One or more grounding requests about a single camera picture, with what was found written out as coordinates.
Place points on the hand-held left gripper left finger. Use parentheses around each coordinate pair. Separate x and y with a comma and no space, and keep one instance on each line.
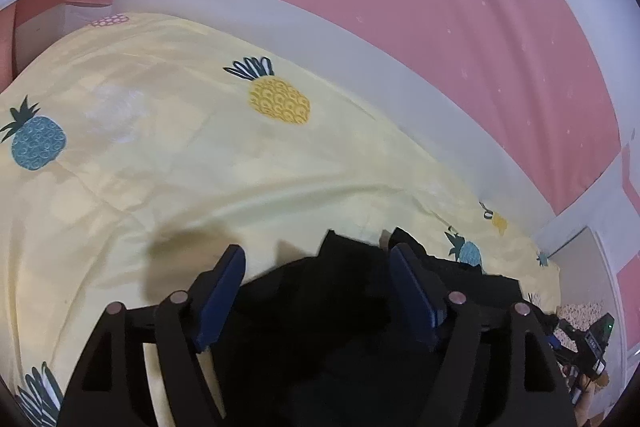
(220,302)

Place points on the floral brown pillow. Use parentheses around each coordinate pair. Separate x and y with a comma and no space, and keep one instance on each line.
(582,311)

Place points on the person's right hand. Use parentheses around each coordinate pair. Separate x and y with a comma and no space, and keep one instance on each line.
(585,407)

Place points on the black long coat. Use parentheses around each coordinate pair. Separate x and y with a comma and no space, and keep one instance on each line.
(320,332)

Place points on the white bed headboard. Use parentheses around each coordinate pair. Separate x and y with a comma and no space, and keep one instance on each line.
(585,267)

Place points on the yellow pineapple print bedsheet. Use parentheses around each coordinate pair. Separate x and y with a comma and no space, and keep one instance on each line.
(150,167)

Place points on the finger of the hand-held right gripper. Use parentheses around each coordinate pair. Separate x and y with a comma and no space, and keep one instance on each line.
(557,334)

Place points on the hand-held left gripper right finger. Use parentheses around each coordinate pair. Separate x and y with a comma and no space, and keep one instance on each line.
(412,294)

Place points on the white bed side board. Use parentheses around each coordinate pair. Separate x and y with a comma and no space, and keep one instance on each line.
(350,72)

